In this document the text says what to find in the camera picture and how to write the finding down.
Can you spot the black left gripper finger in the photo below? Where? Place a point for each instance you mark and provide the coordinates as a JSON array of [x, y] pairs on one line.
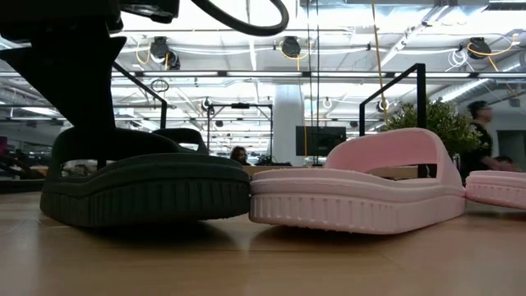
[[78, 82]]

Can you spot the black rubber slide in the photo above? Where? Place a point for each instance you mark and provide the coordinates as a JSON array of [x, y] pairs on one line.
[[144, 193], [181, 137]]

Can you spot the pink rubber slide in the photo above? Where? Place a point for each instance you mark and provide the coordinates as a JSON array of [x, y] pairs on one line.
[[349, 197], [497, 189]]

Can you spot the person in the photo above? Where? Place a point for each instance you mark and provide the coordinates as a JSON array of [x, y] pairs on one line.
[[239, 155], [478, 144]]

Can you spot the black monitor screen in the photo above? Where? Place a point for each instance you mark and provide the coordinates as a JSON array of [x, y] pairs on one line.
[[320, 141]]

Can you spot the green potted plant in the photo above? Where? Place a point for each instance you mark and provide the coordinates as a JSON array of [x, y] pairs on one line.
[[448, 123]]

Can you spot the black aluminium rig frame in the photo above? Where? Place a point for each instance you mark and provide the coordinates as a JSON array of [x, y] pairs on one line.
[[20, 186]]

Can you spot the black background station frame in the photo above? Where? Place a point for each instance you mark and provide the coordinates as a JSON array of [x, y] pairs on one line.
[[240, 105]]

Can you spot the wooden shelf black metal frame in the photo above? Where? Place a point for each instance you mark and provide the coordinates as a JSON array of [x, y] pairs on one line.
[[421, 103]]

